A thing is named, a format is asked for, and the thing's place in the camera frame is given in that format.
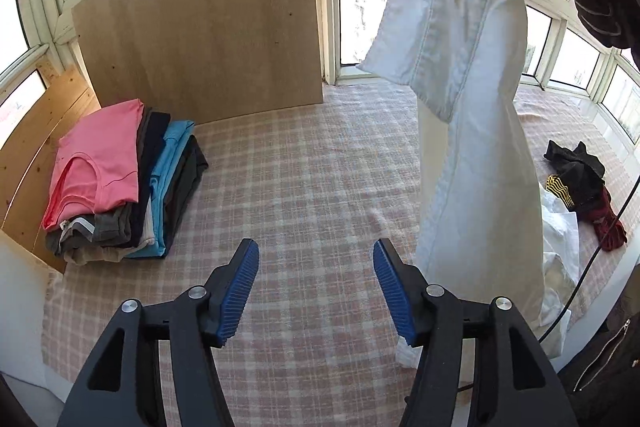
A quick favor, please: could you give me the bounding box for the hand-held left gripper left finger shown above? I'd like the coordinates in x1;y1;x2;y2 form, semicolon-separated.
57;238;261;427

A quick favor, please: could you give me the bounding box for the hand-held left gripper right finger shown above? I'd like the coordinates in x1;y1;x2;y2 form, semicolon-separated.
372;238;578;427

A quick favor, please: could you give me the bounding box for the white button shirt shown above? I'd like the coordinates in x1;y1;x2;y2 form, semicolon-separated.
356;0;581;368

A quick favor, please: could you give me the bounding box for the stack of folded clothes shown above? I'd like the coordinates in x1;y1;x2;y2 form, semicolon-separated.
41;99;210;265

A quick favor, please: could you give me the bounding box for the pink plaid blanket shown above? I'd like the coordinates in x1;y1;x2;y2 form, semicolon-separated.
41;84;631;383

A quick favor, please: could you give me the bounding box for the black jacket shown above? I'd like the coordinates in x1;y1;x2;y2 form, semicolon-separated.
557;307;640;427

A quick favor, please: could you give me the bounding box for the dark red garment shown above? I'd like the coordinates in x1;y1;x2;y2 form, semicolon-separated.
580;184;629;253

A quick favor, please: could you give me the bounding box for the pine plank board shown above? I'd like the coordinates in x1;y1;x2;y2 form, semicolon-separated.
0;67;103;275

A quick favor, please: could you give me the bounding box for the large plywood board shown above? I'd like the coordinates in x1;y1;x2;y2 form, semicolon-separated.
71;0;326;125

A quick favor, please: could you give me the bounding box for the white window frame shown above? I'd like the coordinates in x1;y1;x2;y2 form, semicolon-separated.
0;0;640;138

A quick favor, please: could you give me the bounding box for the black cable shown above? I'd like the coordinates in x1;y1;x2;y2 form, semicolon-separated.
537;179;640;340

